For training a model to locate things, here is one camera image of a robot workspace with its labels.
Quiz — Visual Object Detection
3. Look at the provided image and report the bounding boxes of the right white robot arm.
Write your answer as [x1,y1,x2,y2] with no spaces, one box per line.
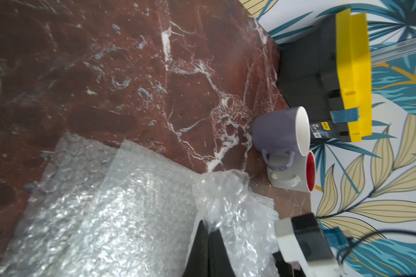
[275,213,416,277]

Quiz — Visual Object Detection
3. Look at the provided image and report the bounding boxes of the right aluminium frame post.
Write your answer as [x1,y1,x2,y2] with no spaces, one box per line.
[371,38,416,65]

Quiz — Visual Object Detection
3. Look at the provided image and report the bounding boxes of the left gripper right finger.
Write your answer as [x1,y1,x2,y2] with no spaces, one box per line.
[208,230,235,277]

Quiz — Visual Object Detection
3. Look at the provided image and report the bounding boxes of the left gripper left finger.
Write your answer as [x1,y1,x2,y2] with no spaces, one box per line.
[184,220,209,277]

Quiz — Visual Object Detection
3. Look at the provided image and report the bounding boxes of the clear bubble wrap sheet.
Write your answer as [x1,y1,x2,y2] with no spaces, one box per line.
[0,133,278,277]

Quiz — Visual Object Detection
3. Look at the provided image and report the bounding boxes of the white mug red inside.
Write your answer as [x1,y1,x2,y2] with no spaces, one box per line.
[267,151,316,193]

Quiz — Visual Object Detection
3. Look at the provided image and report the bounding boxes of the lavender mug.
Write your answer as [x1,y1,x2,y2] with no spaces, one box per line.
[251,106,311,172]

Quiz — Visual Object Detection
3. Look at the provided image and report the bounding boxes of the yellow black toolbox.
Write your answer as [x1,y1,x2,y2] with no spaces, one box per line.
[277,8,372,143]

